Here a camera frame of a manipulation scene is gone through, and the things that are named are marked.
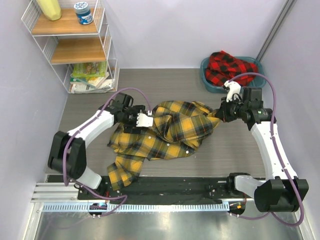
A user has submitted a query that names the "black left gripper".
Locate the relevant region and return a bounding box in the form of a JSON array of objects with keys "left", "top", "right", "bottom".
[{"left": 121, "top": 106, "right": 145, "bottom": 134}]

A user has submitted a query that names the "yellow plaid long sleeve shirt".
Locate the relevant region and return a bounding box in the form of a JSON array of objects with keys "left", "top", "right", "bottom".
[{"left": 107, "top": 100, "right": 221, "bottom": 191}]

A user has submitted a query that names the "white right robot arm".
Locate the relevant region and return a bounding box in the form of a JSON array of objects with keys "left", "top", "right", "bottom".
[{"left": 216, "top": 82, "right": 309, "bottom": 213}]

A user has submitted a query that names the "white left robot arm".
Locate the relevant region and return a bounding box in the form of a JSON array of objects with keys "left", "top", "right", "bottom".
[{"left": 47, "top": 92, "right": 153, "bottom": 200}]

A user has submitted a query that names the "red plaid long sleeve shirt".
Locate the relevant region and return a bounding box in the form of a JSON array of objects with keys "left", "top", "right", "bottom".
[{"left": 204, "top": 50, "right": 259, "bottom": 87}]

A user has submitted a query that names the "stack of books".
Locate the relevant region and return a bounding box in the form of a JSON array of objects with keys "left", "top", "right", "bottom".
[{"left": 69, "top": 72, "right": 115, "bottom": 94}]

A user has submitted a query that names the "teal plastic basket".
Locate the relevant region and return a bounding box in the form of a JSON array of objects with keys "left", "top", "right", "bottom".
[{"left": 199, "top": 56, "right": 267, "bottom": 94}]

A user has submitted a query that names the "green picture book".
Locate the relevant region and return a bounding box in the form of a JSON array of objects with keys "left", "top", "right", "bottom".
[{"left": 72, "top": 61, "right": 107, "bottom": 78}]

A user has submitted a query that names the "blue lidded jar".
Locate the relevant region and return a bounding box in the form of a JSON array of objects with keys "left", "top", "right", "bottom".
[{"left": 73, "top": 1, "right": 93, "bottom": 25}]

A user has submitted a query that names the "yellow plastic bottle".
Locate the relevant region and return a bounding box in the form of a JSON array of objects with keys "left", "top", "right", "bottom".
[{"left": 36, "top": 0, "right": 62, "bottom": 21}]

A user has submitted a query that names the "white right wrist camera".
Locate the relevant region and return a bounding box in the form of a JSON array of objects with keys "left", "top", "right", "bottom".
[{"left": 223, "top": 80, "right": 242, "bottom": 103}]

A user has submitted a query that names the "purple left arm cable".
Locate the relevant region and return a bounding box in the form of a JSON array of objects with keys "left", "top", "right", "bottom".
[{"left": 62, "top": 87, "right": 153, "bottom": 216}]

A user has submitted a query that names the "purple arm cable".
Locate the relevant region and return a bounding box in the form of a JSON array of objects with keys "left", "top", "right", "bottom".
[
  {"left": 226, "top": 72, "right": 306, "bottom": 228},
  {"left": 62, "top": 87, "right": 153, "bottom": 216}
]

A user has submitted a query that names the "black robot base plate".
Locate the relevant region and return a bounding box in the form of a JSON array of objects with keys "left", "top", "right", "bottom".
[{"left": 77, "top": 172, "right": 257, "bottom": 205}]

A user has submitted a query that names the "white wire shelf rack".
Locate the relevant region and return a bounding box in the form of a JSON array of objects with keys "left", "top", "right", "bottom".
[{"left": 21, "top": 0, "right": 120, "bottom": 93}]

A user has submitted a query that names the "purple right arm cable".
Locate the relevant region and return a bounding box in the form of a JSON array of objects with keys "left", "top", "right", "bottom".
[{"left": 226, "top": 72, "right": 306, "bottom": 228}]

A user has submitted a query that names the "white slotted cable duct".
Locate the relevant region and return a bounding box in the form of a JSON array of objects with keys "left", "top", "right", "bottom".
[{"left": 42, "top": 202, "right": 230, "bottom": 213}]

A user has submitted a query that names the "aluminium frame rail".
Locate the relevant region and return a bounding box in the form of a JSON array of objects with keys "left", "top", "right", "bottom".
[{"left": 256, "top": 0, "right": 297, "bottom": 61}]

